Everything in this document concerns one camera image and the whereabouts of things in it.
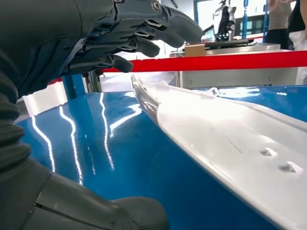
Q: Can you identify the blue metal shelf rack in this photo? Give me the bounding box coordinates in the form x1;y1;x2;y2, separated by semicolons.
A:
14;73;307;230

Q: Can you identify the grey metal workbench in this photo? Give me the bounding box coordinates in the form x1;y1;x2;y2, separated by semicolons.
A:
169;43;299;90

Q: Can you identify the brown cardboard box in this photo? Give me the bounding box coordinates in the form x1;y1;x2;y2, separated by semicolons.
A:
184;44;206;58

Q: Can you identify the long red barrier belt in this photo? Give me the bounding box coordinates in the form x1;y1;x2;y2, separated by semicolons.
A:
102;50;307;74

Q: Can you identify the black and white robot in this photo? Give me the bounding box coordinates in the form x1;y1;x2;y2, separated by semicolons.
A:
212;0;238;43

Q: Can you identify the person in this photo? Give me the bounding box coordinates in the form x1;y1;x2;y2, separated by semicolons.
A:
265;0;293;50
287;0;307;85

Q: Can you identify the dark barrier stanchion post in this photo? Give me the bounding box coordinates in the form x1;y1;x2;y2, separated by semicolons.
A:
82;68;104;93

